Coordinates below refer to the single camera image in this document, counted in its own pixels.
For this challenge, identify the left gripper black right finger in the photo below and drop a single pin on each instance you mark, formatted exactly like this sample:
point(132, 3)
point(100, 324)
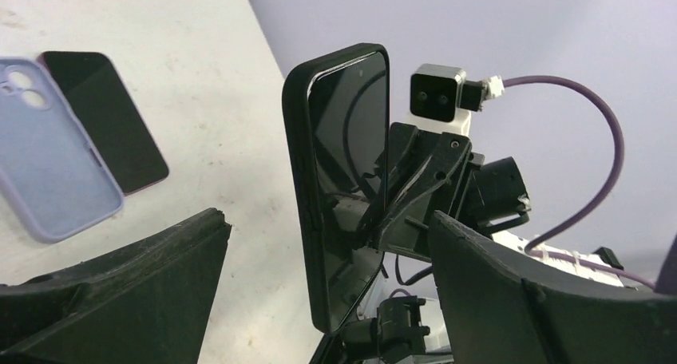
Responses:
point(501, 306)

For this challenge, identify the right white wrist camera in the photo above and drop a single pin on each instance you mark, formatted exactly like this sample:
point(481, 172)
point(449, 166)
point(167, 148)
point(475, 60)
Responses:
point(443, 99)

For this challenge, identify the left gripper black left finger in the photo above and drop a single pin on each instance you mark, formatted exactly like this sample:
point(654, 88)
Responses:
point(147, 302)

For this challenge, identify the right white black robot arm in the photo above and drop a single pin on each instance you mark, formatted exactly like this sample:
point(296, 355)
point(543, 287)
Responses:
point(563, 166)

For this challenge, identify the clear lilac phone case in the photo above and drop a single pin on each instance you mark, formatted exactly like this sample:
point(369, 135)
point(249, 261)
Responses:
point(51, 173)

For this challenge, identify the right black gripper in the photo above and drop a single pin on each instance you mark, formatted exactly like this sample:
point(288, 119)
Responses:
point(428, 172)

